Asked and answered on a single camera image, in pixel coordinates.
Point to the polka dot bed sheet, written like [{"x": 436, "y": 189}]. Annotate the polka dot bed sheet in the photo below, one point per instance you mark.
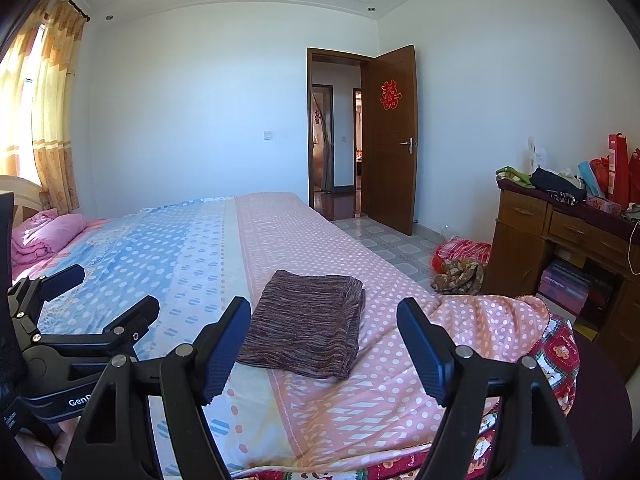
[{"x": 300, "y": 235}]

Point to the green cloth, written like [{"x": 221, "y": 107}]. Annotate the green cloth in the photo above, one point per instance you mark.
[{"x": 515, "y": 175}]

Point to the dark box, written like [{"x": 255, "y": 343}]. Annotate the dark box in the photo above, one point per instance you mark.
[{"x": 600, "y": 287}]

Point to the brown wooden door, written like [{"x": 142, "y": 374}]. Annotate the brown wooden door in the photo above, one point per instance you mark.
[{"x": 387, "y": 175}]

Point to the dark curtain rod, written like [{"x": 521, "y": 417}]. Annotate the dark curtain rod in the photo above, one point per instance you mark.
[{"x": 75, "y": 7}]

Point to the brown wooden desk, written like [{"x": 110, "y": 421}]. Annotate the brown wooden desk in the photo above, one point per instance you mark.
[{"x": 520, "y": 230}]

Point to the brown knit sweater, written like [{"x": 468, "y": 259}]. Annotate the brown knit sweater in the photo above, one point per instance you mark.
[{"x": 305, "y": 320}]

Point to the red paper door decoration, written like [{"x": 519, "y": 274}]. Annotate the red paper door decoration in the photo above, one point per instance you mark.
[{"x": 390, "y": 94}]

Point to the black cloth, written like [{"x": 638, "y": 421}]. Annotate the black cloth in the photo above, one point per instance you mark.
[{"x": 555, "y": 182}]

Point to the person's left hand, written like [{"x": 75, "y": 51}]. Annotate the person's left hand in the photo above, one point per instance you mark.
[{"x": 40, "y": 447}]

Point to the brown door frame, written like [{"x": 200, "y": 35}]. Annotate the brown door frame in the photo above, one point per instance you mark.
[{"x": 310, "y": 125}]

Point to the red plastic bag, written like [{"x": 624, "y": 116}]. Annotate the red plastic bag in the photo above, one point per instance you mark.
[{"x": 600, "y": 172}]

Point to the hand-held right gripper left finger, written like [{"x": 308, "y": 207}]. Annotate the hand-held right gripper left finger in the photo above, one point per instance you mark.
[{"x": 220, "y": 360}]

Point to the red printed blanket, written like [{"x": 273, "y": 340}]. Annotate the red printed blanket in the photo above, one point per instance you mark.
[{"x": 560, "y": 355}]

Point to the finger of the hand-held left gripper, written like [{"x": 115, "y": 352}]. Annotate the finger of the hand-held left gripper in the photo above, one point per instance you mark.
[
  {"x": 137, "y": 315},
  {"x": 60, "y": 279}
]

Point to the cream wooden bed headboard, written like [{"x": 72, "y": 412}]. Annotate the cream wooden bed headboard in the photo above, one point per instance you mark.
[{"x": 22, "y": 187}]

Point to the pink folded quilt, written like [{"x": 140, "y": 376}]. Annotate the pink folded quilt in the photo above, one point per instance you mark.
[{"x": 45, "y": 235}]

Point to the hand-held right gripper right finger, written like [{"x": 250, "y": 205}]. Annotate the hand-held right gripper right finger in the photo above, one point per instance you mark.
[{"x": 425, "y": 355}]

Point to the wooden hallway door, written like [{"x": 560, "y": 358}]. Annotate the wooden hallway door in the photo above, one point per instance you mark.
[{"x": 322, "y": 140}]

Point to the red checked cloth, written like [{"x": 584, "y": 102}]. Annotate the red checked cloth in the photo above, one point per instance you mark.
[{"x": 462, "y": 251}]

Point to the brown patterned cloth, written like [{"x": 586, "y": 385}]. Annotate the brown patterned cloth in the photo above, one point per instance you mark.
[{"x": 457, "y": 276}]

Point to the purple box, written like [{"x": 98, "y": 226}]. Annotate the purple box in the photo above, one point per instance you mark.
[{"x": 565, "y": 285}]

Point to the tall red gift bag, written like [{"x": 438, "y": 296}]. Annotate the tall red gift bag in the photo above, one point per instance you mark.
[{"x": 618, "y": 170}]

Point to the red tissue box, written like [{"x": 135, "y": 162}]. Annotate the red tissue box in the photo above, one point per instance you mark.
[{"x": 602, "y": 205}]

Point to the blue paper bag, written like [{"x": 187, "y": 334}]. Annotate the blue paper bag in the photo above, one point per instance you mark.
[{"x": 590, "y": 180}]

